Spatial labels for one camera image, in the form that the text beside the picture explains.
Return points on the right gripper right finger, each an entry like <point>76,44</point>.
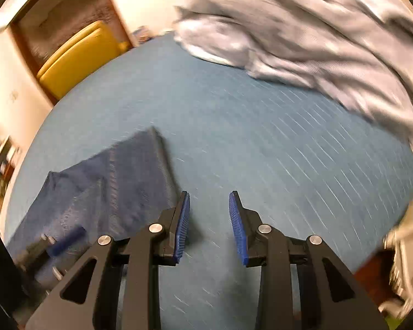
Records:
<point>303,284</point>

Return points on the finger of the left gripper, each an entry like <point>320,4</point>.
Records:
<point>67,242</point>

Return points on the cream bedside cabinet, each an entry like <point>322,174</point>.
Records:
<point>400,240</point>

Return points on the grey star pattern duvet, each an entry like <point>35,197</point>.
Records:
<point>357,52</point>

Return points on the yellow leather armchair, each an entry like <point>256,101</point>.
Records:
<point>84,53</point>

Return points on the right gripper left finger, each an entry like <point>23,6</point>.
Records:
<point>117,279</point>

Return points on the dark blue denim jeans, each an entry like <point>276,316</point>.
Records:
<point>116,192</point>

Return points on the small blue picture box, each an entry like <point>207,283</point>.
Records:
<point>141,35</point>

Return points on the cream wardrobe doors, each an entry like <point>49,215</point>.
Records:
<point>23,104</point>

